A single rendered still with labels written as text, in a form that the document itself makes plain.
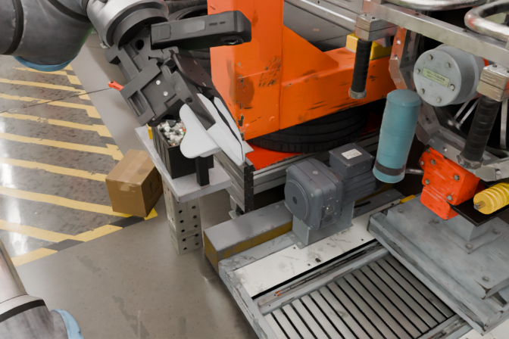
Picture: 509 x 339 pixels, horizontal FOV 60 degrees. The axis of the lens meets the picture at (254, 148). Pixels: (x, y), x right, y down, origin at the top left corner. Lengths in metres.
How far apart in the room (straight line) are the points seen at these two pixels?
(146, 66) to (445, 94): 0.70
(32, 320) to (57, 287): 0.84
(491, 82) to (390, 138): 0.41
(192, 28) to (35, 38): 0.22
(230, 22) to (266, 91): 0.83
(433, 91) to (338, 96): 0.51
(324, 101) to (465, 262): 0.66
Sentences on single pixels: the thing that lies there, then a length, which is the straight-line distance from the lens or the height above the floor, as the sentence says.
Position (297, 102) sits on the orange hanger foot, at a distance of 1.41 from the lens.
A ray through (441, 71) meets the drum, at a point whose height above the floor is 0.87.
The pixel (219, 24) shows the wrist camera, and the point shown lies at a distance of 0.50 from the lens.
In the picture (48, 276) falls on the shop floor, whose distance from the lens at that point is 1.80.
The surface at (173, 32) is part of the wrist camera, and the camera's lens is 0.53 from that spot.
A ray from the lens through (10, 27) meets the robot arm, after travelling 0.63.
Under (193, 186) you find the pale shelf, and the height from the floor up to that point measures 0.45.
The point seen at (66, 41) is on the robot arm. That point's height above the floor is 1.05.
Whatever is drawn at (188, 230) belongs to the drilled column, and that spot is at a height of 0.11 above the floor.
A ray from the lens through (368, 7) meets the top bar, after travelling 1.11.
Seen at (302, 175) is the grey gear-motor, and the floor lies 0.40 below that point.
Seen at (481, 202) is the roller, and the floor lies 0.52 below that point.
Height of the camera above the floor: 1.27
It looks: 34 degrees down
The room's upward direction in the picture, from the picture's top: straight up
